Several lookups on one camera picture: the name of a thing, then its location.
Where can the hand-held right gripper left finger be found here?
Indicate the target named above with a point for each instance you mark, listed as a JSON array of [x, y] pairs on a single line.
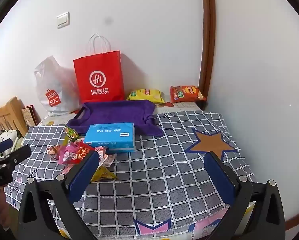
[[85, 175]]

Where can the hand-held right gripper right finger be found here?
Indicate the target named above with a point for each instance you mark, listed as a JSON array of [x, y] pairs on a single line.
[[218, 177]]

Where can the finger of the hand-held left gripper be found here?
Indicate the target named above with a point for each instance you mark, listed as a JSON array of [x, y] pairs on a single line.
[[19, 153], [3, 146]]

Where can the pink white cake packet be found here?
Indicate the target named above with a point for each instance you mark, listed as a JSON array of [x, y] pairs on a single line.
[[107, 158]]

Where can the white patterned cloth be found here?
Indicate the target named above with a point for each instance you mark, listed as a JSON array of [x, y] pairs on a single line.
[[4, 136]]

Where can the patterned cardboard box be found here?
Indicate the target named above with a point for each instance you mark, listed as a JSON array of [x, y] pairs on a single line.
[[29, 116]]

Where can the blue tissue pack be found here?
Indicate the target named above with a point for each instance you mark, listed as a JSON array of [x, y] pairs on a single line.
[[109, 135]]

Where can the grey checked blanket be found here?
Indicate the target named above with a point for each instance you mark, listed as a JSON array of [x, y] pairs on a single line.
[[164, 167]]

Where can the purple towel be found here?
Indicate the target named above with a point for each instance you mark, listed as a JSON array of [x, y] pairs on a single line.
[[114, 112]]

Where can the white plastic bag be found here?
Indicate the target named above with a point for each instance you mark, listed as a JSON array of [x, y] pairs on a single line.
[[52, 85]]

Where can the printed newspaper sheet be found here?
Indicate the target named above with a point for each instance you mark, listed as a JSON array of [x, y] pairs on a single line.
[[179, 107]]

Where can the orange chip bag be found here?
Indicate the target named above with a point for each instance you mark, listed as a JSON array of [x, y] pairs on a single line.
[[187, 93]]

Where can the yellow chip bag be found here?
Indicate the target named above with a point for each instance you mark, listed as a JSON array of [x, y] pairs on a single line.
[[144, 95]]

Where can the red paper bag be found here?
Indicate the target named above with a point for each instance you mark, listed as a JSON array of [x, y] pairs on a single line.
[[99, 67]]

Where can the brown wooden door frame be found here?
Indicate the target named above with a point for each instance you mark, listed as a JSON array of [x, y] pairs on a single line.
[[208, 42]]

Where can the white wall switch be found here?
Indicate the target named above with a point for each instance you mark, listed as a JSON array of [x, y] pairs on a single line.
[[63, 20]]

